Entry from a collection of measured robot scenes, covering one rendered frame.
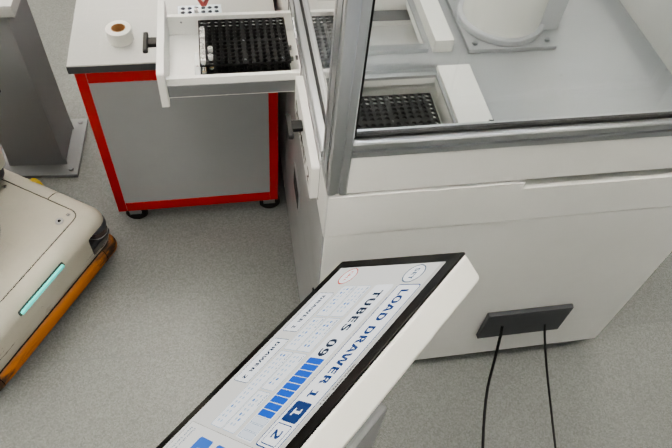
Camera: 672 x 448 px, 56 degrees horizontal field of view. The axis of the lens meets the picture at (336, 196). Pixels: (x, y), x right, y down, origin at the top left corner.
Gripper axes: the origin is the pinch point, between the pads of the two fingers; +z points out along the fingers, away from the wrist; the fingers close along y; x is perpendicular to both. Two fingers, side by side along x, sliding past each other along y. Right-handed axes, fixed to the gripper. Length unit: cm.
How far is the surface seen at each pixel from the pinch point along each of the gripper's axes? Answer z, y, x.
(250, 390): -19, -119, -4
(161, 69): -7.1, -35.9, 10.2
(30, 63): 38, 22, 59
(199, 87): -0.9, -35.9, 2.1
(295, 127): -5, -56, -19
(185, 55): 2.3, -20.2, 5.5
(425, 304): -34, -116, -28
